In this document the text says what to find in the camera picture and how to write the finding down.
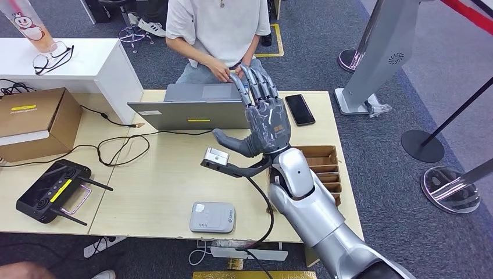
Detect white power strip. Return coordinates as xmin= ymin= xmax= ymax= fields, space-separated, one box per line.
xmin=83 ymin=235 xmax=127 ymax=259
xmin=210 ymin=246 xmax=289 ymax=262

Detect grey laptop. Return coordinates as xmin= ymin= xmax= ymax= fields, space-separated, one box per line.
xmin=127 ymin=83 xmax=251 ymax=131

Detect person's right hand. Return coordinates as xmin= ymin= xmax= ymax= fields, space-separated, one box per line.
xmin=208 ymin=58 xmax=232 ymax=84

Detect chrome stool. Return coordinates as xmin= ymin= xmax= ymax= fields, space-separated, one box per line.
xmin=116 ymin=0 xmax=155 ymax=53

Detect person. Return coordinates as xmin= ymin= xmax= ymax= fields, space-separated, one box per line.
xmin=165 ymin=0 xmax=271 ymax=85

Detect red barrier belt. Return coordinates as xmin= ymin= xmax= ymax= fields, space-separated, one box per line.
xmin=441 ymin=0 xmax=493 ymax=35

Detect brown cardboard box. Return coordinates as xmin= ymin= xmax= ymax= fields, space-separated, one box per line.
xmin=0 ymin=87 xmax=83 ymax=163

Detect white cabinet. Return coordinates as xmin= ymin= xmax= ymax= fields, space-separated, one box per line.
xmin=0 ymin=37 xmax=144 ymax=125

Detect grey card reader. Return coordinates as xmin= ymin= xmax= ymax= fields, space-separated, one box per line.
xmin=189 ymin=202 xmax=237 ymax=235

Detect black-rimmed eyeglasses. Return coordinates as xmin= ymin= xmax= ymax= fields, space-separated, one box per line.
xmin=32 ymin=43 xmax=75 ymax=76

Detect clear plastic bag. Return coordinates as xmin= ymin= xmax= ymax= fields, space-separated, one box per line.
xmin=366 ymin=93 xmax=393 ymax=118

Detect black stanchion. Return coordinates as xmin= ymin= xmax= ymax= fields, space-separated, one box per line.
xmin=401 ymin=77 xmax=493 ymax=164

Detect blurred pink object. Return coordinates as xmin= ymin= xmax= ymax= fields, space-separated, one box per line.
xmin=0 ymin=262 xmax=56 ymax=279

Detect black controller with antennas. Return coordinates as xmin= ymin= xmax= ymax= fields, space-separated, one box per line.
xmin=15 ymin=159 xmax=115 ymax=227

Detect orange cup with snowman print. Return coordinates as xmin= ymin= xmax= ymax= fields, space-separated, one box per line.
xmin=0 ymin=0 xmax=58 ymax=53

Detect white cable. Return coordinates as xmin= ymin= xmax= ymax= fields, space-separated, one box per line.
xmin=188 ymin=240 xmax=212 ymax=266

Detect wooden card organizer box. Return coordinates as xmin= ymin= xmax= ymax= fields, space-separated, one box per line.
xmin=267 ymin=145 xmax=343 ymax=210

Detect black cable with gold plug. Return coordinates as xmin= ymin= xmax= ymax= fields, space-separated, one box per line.
xmin=80 ymin=105 xmax=146 ymax=128

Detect black smartphone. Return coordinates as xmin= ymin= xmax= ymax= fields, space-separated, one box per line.
xmin=285 ymin=94 xmax=316 ymax=127

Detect silver kiosk stand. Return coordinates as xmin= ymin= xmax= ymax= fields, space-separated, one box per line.
xmin=334 ymin=0 xmax=423 ymax=116

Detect long black cable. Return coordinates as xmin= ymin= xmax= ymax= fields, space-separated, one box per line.
xmin=0 ymin=129 xmax=215 ymax=169

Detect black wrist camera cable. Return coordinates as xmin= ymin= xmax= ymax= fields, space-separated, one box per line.
xmin=237 ymin=175 xmax=276 ymax=279

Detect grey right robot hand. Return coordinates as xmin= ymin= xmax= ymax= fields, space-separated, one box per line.
xmin=212 ymin=63 xmax=292 ymax=159

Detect black cable bundle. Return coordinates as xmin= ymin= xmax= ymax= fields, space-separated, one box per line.
xmin=0 ymin=78 xmax=36 ymax=96

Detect chrome stanchion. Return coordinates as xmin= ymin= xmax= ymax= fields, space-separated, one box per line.
xmin=338 ymin=0 xmax=386 ymax=73
xmin=420 ymin=158 xmax=493 ymax=215

